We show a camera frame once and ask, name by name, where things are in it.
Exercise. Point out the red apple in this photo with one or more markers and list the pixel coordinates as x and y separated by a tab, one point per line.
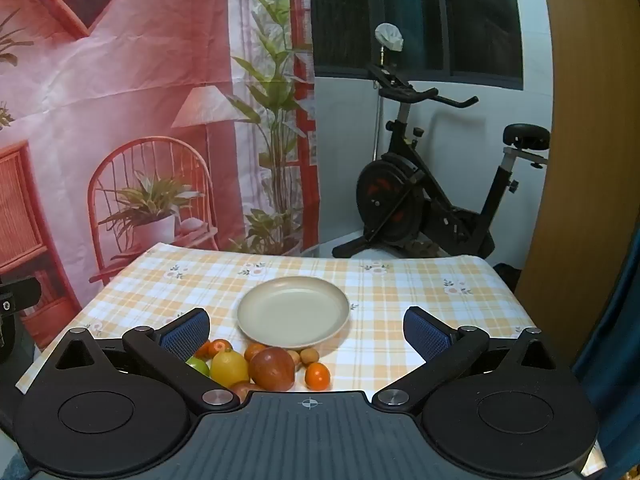
242	390

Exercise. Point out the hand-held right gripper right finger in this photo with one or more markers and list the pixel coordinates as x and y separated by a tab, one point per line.
425	332

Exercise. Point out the yellow lemon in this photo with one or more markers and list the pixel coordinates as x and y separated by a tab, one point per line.
229	369

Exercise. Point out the tangerine with green stem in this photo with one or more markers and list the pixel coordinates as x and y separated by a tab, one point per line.
220	347

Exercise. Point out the small orange kumquat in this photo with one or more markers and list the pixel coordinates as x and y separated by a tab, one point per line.
317	376

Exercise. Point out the printed wall tapestry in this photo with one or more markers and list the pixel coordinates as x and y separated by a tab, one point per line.
150	85

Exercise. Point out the blue curtain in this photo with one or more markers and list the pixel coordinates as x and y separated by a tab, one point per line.
620	360

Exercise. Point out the white cloth cover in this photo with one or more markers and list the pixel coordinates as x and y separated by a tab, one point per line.
390	35

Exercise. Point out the small orange tangerine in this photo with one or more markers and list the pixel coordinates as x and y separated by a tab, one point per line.
254	351

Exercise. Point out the dark window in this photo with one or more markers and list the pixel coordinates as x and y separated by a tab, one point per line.
475	20

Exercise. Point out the brown wooden door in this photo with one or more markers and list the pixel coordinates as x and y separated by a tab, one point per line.
575	160

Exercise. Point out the beige round plate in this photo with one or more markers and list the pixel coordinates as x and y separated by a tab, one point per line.
292	310

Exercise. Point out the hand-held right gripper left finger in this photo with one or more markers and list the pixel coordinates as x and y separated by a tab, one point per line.
185	337

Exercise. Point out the large red-brown apple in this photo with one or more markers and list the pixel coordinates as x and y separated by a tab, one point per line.
271	369

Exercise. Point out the black exercise bike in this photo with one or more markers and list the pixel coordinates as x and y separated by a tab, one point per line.
390	195

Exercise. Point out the orange checked floral tablecloth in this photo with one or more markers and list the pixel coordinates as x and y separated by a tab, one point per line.
400	285

